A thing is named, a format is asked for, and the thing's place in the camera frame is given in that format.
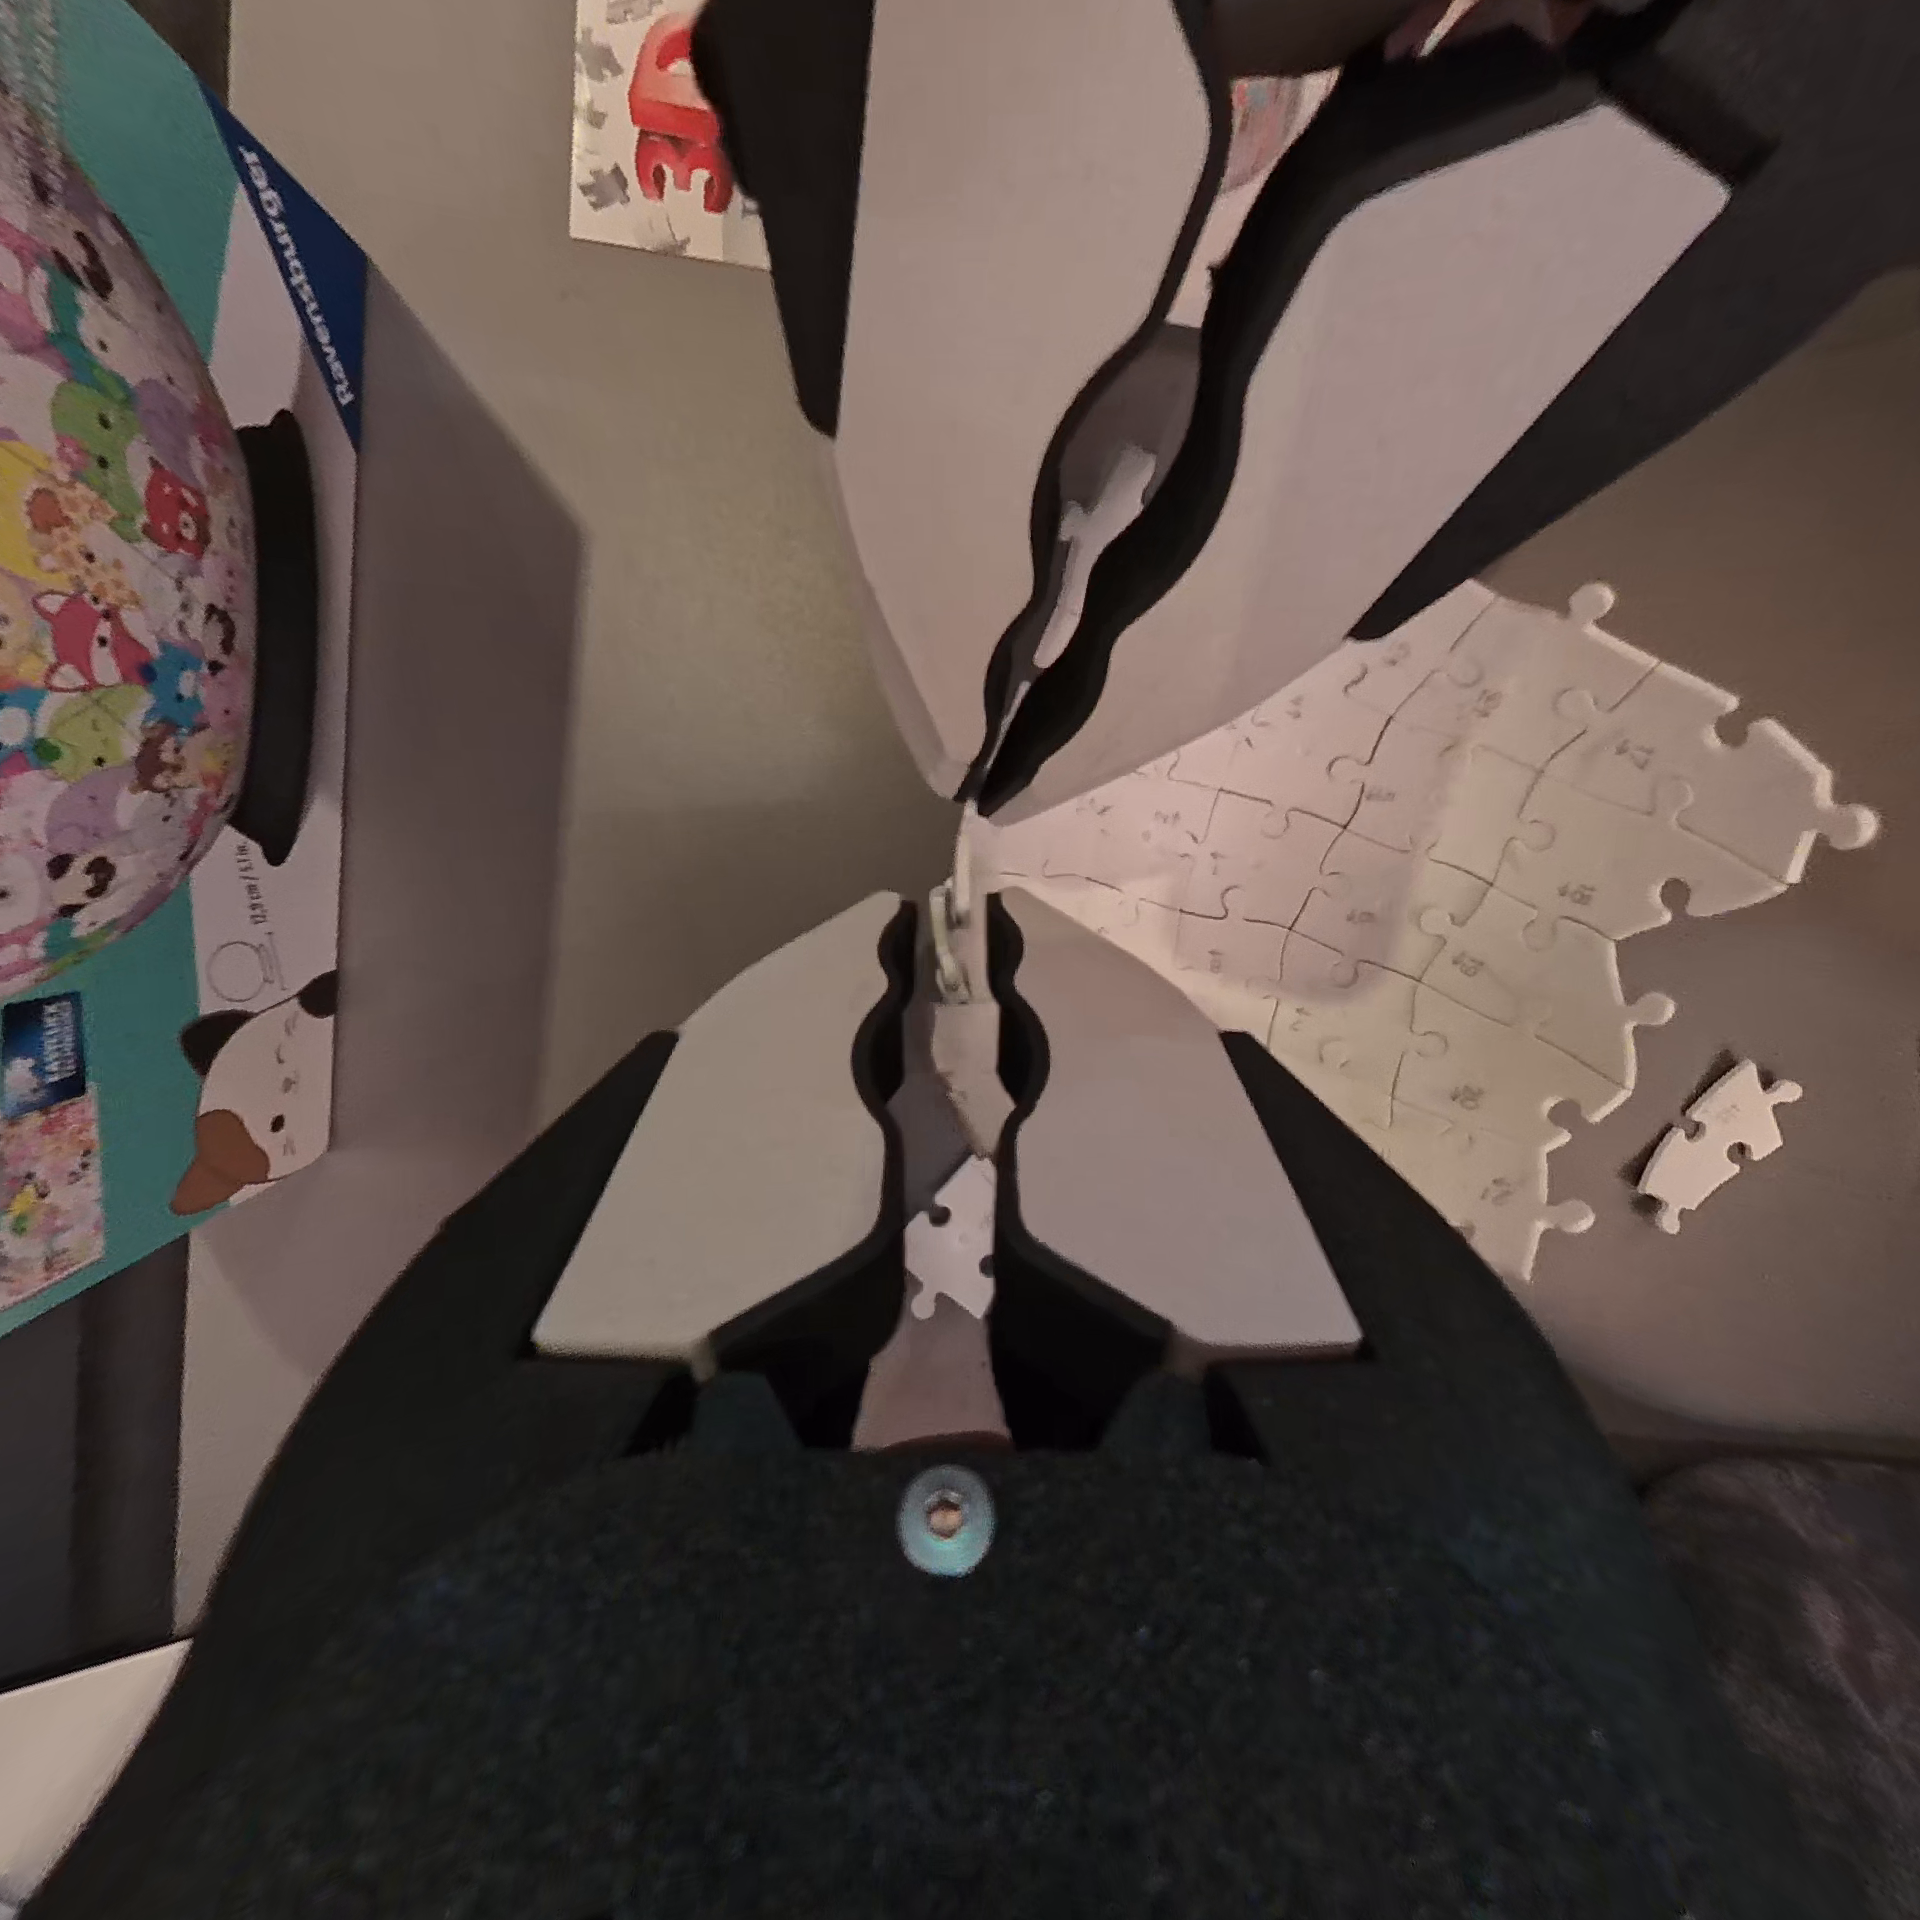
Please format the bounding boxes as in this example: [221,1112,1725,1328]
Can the puzzle instruction leaflet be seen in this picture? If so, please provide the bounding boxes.
[570,0,1338,271]

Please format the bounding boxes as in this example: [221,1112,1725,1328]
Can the white stand with base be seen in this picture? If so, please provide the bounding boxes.
[0,1639,197,1894]

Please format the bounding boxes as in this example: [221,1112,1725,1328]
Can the person's right hand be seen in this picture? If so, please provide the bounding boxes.
[1395,0,1594,59]

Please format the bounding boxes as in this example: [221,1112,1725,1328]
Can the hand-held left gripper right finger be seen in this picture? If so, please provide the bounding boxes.
[982,892,1365,1352]

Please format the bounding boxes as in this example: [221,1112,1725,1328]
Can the partly built white puzzle ball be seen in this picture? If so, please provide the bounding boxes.
[931,582,1881,1285]

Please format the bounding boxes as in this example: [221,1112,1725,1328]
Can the colourful puzzle ball box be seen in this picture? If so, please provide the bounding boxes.
[0,0,367,1338]

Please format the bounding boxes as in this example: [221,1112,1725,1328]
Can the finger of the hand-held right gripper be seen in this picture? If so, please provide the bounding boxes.
[830,0,1221,799]
[971,32,1730,823]

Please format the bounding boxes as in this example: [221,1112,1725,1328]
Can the white puzzle piece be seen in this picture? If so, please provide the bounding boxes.
[900,1154,999,1322]
[1635,1055,1805,1235]

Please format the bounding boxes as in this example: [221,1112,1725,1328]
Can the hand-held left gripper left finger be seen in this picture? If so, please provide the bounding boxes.
[532,896,922,1359]

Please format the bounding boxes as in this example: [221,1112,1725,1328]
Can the person's grey hoodie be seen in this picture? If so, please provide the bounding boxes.
[1635,1456,1920,1920]

